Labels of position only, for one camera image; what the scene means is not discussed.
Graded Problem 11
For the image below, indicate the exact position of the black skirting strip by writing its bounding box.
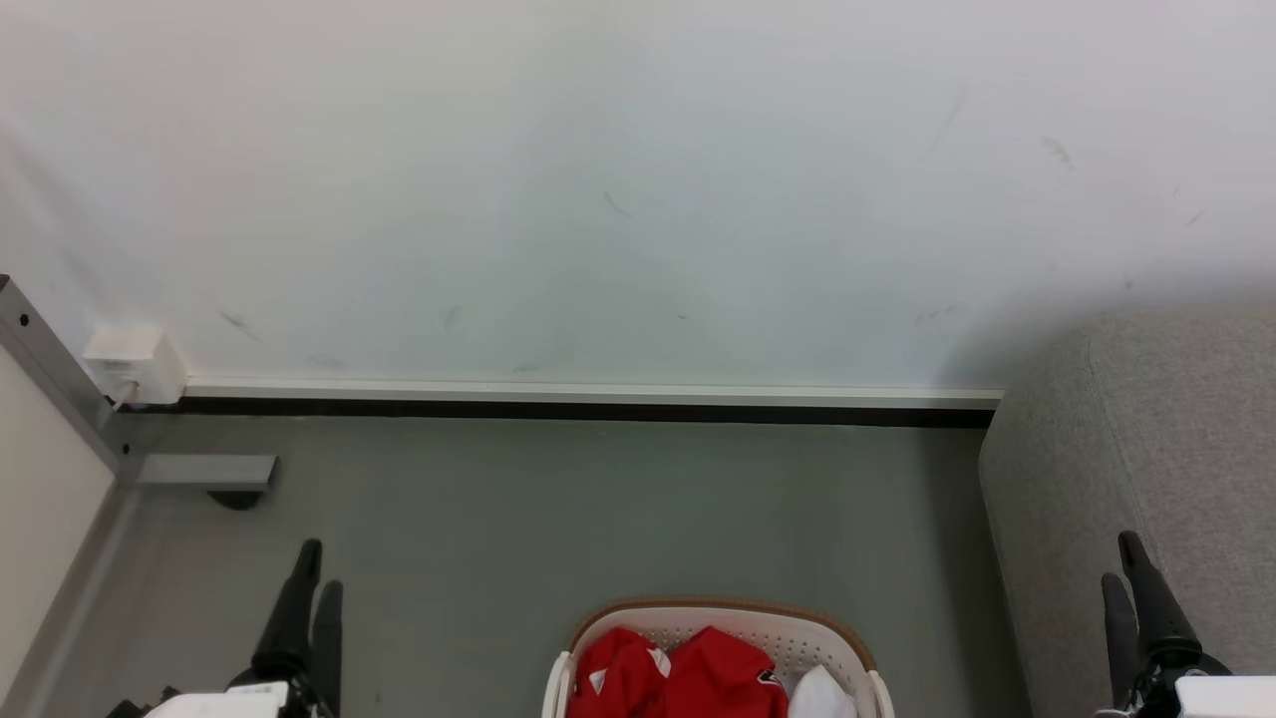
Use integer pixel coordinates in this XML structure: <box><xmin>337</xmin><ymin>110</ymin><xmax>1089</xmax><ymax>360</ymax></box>
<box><xmin>150</xmin><ymin>396</ymin><xmax>998</xmax><ymax>430</ymax></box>

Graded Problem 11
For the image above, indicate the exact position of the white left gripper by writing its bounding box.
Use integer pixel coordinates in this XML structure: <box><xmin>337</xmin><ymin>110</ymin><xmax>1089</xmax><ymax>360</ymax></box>
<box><xmin>105</xmin><ymin>539</ymin><xmax>345</xmax><ymax>718</ymax></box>

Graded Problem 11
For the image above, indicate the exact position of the grey fabric sofa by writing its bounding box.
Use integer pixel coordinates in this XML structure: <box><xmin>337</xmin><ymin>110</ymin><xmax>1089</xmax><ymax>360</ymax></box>
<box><xmin>978</xmin><ymin>307</ymin><xmax>1276</xmax><ymax>718</ymax></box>

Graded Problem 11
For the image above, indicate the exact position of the grey metal frame post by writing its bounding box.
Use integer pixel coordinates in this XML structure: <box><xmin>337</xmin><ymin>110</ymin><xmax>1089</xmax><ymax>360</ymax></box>
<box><xmin>0</xmin><ymin>274</ymin><xmax>143</xmax><ymax>486</ymax></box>

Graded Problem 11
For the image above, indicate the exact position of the white wall cable trunking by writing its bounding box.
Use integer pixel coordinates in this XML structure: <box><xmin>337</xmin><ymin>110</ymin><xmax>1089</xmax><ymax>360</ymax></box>
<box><xmin>184</xmin><ymin>377</ymin><xmax>1004</xmax><ymax>411</ymax></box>

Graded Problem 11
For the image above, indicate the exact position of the white wall junction box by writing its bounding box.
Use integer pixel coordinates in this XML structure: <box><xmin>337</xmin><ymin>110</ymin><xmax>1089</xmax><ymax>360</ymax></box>
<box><xmin>84</xmin><ymin>324</ymin><xmax>188</xmax><ymax>409</ymax></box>

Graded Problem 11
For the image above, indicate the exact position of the beige flat panel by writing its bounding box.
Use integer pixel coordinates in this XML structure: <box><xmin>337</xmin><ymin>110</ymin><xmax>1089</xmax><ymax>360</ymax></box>
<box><xmin>0</xmin><ymin>347</ymin><xmax>118</xmax><ymax>699</ymax></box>

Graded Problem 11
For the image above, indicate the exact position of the grey metal frame foot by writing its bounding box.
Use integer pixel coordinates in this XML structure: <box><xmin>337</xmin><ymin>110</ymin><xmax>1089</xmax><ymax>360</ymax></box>
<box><xmin>135</xmin><ymin>455</ymin><xmax>279</xmax><ymax>491</ymax></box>

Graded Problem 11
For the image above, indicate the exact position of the red jersey garment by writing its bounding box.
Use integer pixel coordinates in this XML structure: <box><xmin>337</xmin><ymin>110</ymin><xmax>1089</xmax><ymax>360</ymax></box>
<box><xmin>566</xmin><ymin>626</ymin><xmax>790</xmax><ymax>718</ymax></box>

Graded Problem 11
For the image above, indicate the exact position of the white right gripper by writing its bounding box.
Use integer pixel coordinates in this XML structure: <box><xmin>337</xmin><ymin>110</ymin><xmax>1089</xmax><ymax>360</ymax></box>
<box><xmin>1097</xmin><ymin>532</ymin><xmax>1276</xmax><ymax>718</ymax></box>

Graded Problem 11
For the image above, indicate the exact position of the white perforated laundry basket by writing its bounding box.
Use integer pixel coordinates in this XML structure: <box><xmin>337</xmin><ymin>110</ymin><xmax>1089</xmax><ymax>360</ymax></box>
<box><xmin>543</xmin><ymin>597</ymin><xmax>896</xmax><ymax>718</ymax></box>

